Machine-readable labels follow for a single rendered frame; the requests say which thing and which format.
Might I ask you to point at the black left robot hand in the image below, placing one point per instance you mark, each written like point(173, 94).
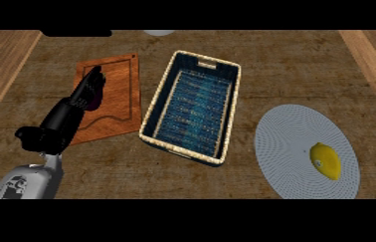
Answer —
point(61, 120)

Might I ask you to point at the dark purple eggplant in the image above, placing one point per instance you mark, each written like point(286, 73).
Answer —
point(96, 93)

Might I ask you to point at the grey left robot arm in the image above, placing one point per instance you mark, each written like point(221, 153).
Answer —
point(30, 181)

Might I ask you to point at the brown wooden cutting board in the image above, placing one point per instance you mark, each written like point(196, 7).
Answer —
point(117, 96)

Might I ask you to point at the round grey placemat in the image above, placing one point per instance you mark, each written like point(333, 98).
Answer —
point(294, 143)

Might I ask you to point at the pale grey round object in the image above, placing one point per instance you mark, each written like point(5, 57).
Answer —
point(159, 32)

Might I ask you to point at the black appliance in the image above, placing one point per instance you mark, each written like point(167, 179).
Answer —
point(75, 33)

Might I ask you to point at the blue wicker basket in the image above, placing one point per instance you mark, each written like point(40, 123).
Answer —
point(193, 110)

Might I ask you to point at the yellow lemon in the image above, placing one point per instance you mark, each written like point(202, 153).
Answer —
point(326, 161)

